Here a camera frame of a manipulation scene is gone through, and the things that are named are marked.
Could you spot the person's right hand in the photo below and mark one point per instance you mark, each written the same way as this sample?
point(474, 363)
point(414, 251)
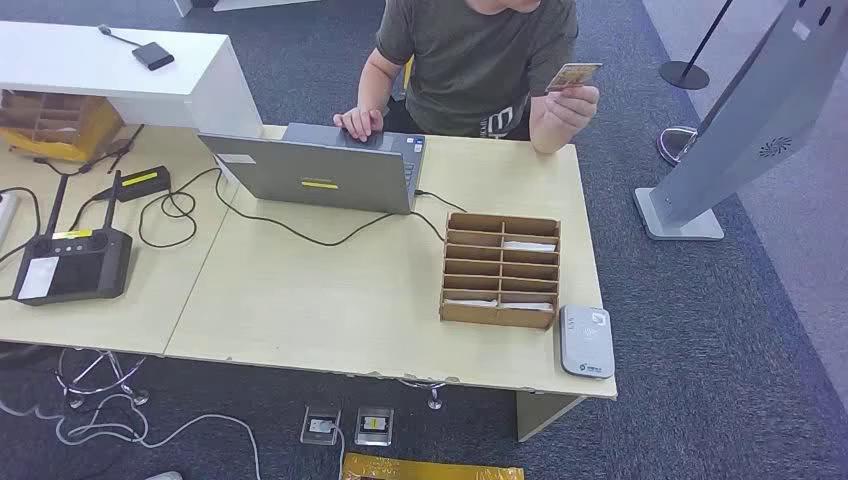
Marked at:
point(361, 122)

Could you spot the person's left hand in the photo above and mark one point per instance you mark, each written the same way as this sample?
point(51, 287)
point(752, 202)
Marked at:
point(570, 109)

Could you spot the ID card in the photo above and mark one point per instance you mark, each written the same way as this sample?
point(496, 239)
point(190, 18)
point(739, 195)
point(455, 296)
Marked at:
point(573, 76)

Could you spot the person's right forearm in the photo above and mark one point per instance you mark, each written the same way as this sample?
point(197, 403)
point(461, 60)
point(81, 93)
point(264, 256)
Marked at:
point(371, 86)

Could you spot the person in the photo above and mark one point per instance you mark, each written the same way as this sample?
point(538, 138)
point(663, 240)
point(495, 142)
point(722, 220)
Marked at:
point(477, 60)

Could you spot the white room key card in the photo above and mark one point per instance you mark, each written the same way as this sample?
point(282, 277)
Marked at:
point(530, 246)
point(470, 303)
point(526, 307)

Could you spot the wooden card organiser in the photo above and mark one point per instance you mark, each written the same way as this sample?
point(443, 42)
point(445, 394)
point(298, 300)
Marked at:
point(474, 318)

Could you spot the grey card reader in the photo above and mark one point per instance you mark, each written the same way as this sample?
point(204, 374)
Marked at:
point(586, 341)

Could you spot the grey laptop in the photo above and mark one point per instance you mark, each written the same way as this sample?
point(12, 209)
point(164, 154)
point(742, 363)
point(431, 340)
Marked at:
point(318, 172)

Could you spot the yellow chair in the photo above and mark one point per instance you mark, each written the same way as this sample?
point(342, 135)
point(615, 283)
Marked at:
point(408, 73)

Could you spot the chrome stanchion base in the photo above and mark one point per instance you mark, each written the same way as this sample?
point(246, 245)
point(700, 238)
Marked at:
point(676, 142)

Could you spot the black stanchion pole with base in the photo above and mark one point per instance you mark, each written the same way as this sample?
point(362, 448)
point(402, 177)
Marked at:
point(684, 74)

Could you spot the white furniture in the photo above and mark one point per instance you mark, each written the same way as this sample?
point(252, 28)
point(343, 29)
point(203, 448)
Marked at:
point(265, 3)

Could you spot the grey kiosk stand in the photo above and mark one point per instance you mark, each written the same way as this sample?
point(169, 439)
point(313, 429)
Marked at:
point(748, 119)

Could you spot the black hub box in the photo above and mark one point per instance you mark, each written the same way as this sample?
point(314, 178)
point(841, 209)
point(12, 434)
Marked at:
point(153, 56)

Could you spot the black power adapter yellow label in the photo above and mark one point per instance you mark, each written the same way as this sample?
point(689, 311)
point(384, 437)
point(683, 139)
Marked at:
point(142, 183)

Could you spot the white raised counter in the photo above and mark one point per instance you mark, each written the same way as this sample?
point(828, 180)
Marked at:
point(99, 63)

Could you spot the chrome stool foot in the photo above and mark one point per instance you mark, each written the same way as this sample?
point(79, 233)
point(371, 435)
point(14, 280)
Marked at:
point(434, 396)

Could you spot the floor socket with yellow label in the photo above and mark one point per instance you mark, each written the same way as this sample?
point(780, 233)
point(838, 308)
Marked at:
point(374, 425)

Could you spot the floor socket with white plug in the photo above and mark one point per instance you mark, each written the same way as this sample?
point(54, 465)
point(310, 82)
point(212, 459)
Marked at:
point(320, 425)

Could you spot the wooden organiser in yellow wrap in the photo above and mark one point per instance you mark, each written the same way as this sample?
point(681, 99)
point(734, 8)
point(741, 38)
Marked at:
point(53, 119)

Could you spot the black remote controller with antennas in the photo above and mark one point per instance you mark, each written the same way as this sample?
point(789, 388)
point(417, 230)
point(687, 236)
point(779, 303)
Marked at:
point(79, 265)

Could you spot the chrome stool base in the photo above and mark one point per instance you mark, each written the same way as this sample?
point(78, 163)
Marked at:
point(112, 363)

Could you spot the yellow wrapped package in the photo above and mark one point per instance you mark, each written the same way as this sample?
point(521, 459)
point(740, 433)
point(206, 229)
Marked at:
point(430, 469)

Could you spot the white power strip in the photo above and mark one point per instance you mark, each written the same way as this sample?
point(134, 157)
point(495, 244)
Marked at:
point(5, 218)

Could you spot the small white object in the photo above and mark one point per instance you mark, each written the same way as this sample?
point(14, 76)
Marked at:
point(164, 476)

